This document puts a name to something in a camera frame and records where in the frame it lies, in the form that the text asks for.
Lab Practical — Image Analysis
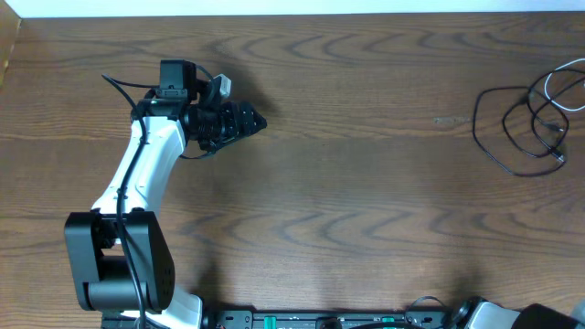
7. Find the white USB cable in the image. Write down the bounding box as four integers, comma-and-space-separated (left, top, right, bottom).
542, 57, 585, 112

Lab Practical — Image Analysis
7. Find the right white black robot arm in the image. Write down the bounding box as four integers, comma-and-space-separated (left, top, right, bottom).
444, 297, 584, 329

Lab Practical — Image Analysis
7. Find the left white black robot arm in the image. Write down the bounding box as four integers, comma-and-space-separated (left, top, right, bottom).
64, 59, 267, 328

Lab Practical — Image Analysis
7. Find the cardboard box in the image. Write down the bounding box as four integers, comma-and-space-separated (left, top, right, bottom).
0, 0, 22, 85

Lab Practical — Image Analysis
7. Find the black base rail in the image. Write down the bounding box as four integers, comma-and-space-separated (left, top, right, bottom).
101, 295, 458, 329

